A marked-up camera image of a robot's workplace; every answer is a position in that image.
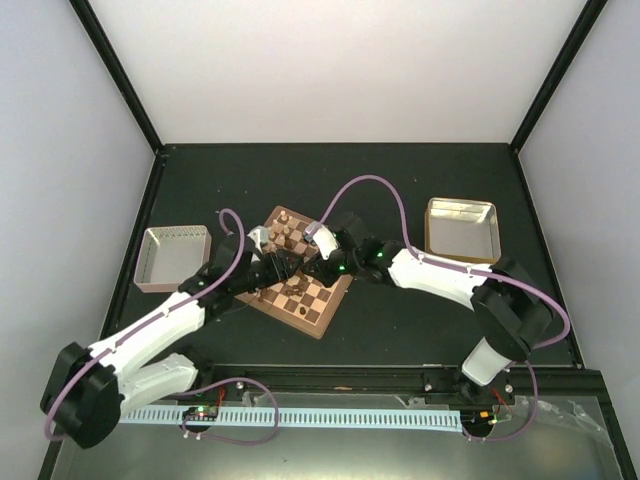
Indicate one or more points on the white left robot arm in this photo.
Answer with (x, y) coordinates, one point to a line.
(91, 388)

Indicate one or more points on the black right corner frame post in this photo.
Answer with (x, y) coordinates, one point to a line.
(568, 52)

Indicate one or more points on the pile of brown chess pieces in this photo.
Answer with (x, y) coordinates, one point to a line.
(298, 287)

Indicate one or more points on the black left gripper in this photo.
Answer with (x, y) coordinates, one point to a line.
(279, 269)

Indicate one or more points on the wooden chess board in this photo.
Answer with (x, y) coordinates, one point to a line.
(325, 303)

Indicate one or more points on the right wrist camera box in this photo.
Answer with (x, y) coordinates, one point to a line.
(319, 235)

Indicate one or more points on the gold metal tin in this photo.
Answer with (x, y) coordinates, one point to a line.
(462, 229)

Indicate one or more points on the black corner frame post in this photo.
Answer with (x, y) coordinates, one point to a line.
(568, 52)
(104, 48)

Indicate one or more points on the white slotted cable duct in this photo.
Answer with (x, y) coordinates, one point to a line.
(340, 418)

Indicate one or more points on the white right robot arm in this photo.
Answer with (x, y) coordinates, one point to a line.
(511, 316)

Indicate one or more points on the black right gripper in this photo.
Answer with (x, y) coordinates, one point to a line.
(328, 278)

